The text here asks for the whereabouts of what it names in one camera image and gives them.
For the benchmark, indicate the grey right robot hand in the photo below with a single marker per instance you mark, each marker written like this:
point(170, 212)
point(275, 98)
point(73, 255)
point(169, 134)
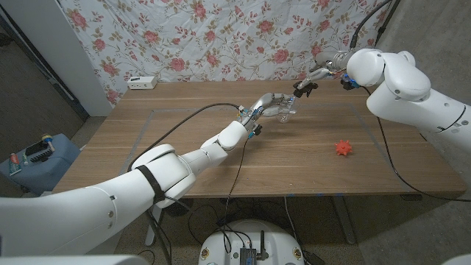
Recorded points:
point(329, 59)

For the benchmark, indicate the white power strip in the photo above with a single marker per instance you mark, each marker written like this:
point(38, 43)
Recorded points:
point(142, 83)

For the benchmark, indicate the black backdrop stand pole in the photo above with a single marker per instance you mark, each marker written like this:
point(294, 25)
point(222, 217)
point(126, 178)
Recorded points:
point(384, 22)

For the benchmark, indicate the black power adapter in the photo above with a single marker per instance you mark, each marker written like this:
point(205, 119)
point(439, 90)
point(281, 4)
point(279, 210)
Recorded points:
point(314, 259)

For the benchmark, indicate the red green toothpaste tube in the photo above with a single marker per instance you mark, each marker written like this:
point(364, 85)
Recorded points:
point(14, 165)

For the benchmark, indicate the grey electronics box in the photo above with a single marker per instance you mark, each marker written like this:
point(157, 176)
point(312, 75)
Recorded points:
point(247, 255)

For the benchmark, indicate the black antenna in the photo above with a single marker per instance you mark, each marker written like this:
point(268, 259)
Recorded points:
point(262, 246)

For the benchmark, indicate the black hair brush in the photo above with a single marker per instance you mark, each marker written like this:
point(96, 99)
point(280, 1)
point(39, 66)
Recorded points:
point(37, 149)

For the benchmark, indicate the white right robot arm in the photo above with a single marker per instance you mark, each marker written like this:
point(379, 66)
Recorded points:
point(404, 95)

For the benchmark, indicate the white table leg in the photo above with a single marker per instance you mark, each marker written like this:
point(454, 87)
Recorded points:
point(151, 232)

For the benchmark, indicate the black round floor object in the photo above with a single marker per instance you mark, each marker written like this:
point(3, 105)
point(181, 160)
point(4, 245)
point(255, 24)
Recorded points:
point(182, 208)

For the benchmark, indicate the white robot torso edge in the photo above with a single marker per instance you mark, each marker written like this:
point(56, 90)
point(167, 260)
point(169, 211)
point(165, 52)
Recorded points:
point(73, 260)

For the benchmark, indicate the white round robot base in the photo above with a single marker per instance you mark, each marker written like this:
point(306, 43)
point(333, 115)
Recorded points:
point(228, 243)

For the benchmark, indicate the orange spiky stress ball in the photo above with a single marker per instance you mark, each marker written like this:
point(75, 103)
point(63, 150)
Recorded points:
point(343, 147)

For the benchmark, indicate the grey table leg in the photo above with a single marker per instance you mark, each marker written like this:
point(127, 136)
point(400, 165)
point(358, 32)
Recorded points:
point(344, 221)

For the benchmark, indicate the small green tube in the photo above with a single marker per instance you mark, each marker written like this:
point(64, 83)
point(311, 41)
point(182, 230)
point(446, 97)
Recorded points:
point(24, 159)

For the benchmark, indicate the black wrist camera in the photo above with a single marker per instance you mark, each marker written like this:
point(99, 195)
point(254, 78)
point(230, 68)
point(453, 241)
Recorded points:
point(347, 82)
point(257, 129)

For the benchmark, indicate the floral backdrop cloth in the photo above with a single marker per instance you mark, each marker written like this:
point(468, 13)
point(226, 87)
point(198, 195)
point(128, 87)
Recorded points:
point(221, 37)

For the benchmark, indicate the clear plastic dispenser bottle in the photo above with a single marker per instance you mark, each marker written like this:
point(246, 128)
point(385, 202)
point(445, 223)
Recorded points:
point(283, 116)

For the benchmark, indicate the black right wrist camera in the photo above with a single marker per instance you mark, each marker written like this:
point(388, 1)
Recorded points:
point(347, 82)

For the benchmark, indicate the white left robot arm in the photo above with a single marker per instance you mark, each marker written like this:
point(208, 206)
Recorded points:
point(110, 206)

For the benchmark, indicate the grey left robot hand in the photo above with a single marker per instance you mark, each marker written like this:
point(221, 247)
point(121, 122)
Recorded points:
point(266, 101)

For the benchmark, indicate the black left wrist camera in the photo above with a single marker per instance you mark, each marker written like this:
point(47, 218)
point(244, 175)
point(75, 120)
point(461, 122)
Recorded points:
point(257, 129)

